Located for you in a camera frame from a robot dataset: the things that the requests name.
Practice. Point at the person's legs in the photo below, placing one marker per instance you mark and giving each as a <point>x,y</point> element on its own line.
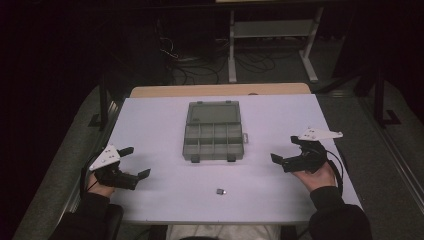
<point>223,232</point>

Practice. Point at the wooden table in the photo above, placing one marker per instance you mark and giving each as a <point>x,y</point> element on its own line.
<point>220,90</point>

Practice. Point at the black metal stand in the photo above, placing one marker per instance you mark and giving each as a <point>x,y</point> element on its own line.
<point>102,103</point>
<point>380,100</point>

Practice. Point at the white metal stand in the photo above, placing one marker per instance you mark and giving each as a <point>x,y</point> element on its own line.
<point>273,29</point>

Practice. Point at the small grey metal part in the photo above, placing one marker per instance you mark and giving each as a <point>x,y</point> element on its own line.
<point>220,191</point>

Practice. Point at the grey plastic compartment box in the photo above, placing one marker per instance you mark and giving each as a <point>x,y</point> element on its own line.
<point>213,133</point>

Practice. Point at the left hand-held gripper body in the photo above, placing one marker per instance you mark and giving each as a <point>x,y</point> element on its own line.
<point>106,156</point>

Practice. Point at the person's left hand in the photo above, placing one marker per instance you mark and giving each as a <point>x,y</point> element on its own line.
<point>99,189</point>

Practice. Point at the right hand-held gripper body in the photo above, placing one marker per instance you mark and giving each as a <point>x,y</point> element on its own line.
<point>308,158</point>

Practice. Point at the person's right hand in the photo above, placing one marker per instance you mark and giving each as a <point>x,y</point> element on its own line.
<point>318,180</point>

